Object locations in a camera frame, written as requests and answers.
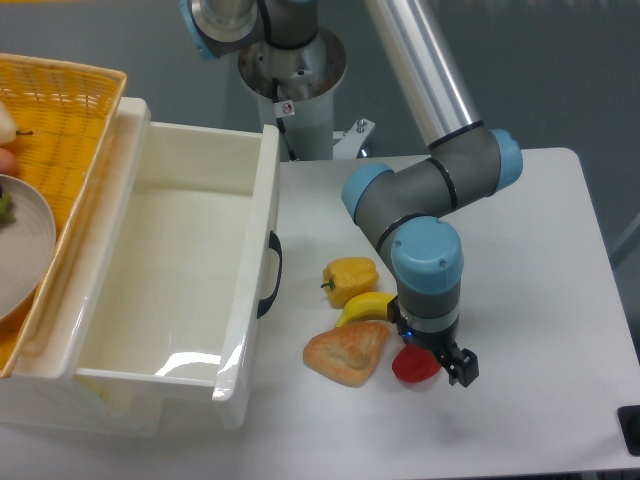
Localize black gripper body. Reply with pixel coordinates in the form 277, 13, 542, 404
399, 320, 459, 366

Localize red toy pepper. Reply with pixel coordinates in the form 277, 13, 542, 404
392, 344, 441, 383

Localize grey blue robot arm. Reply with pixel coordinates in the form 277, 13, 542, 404
180, 1, 523, 386

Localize yellow toy pepper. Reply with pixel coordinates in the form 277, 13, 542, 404
321, 257, 379, 308

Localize yellow toy banana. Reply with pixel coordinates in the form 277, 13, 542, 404
334, 292, 396, 327

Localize toy puff pastry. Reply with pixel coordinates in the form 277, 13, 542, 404
303, 321, 390, 388

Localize black object at table edge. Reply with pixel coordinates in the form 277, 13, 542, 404
617, 405, 640, 457

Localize white plastic drawer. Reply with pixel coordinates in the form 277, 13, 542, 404
76, 122, 280, 429

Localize white drawer cabinet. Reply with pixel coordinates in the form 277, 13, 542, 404
1, 98, 164, 436

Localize grey plate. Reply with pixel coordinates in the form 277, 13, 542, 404
1, 175, 56, 318

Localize yellow woven basket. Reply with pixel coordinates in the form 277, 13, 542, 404
1, 53, 127, 378

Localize green toy grapes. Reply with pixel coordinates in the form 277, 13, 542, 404
0, 187, 15, 225

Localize orange toy fruit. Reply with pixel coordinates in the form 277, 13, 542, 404
0, 148, 18, 176

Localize white toy pear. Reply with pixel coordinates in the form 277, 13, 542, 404
0, 102, 33, 146

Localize dark blue drawer handle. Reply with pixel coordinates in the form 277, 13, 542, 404
257, 231, 283, 318

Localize metal mounting bracket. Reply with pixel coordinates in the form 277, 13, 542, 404
333, 118, 376, 160

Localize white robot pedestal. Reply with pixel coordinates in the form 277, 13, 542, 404
238, 27, 346, 161

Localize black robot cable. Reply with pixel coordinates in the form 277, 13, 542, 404
271, 77, 300, 162

